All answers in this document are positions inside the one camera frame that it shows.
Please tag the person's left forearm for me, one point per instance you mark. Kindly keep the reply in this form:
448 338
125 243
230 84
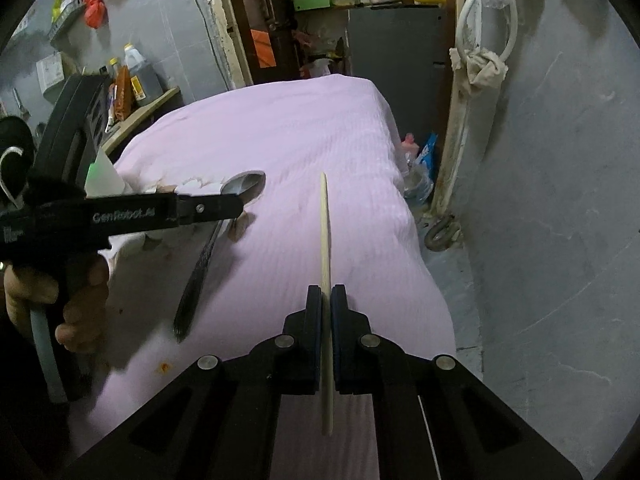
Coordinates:
30 400

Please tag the orange box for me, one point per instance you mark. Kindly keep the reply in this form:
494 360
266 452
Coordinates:
263 50

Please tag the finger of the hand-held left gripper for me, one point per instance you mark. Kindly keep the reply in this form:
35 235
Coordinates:
212 207

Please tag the pink cloth-covered table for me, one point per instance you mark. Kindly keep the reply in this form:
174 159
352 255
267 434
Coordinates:
300 135

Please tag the yellow green packet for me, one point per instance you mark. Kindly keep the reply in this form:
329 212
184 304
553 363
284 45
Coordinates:
57 5

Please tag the row of sauce bottles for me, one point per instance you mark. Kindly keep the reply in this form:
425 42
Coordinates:
113 72

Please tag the metal spoon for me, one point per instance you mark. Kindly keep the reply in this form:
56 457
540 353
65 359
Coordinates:
245 183

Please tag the pink bottle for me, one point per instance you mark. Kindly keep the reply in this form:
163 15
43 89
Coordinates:
409 145

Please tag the hanging metal utensil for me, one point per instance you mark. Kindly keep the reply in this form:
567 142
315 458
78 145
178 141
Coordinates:
18 102

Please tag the orange seasoning packet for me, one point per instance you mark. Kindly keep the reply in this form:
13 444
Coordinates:
124 95

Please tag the beige kitchen counter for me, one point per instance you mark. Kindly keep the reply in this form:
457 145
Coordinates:
145 110

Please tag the clear plastic bottle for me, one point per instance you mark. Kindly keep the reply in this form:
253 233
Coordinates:
419 182

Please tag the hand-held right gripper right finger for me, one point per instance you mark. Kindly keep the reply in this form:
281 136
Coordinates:
339 325

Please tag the green box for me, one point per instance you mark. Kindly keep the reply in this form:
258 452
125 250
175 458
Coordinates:
311 1

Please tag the metal shackle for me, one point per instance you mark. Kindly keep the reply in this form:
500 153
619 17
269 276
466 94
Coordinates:
440 234

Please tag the blue plastic packet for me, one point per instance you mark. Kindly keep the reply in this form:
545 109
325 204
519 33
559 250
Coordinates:
429 152

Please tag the red plastic bag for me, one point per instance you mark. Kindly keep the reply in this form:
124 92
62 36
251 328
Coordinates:
95 10

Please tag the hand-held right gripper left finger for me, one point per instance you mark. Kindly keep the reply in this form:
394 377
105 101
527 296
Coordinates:
314 325

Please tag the grey wall rack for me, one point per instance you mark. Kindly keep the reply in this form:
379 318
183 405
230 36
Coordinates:
65 22

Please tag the white wall box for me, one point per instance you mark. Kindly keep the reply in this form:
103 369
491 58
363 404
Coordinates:
50 72

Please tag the wooden chopstick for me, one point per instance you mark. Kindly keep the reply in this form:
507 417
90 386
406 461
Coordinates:
325 240

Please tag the person's left hand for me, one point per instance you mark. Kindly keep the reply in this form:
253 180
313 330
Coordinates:
85 310

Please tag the plastic oil jug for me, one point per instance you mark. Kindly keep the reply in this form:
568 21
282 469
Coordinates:
142 77

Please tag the white door frame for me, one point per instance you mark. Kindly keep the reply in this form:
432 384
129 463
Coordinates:
230 20

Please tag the grey cabinet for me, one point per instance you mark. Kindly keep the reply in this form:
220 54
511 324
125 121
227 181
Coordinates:
395 70

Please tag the beige rag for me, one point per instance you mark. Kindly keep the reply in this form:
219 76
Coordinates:
480 72

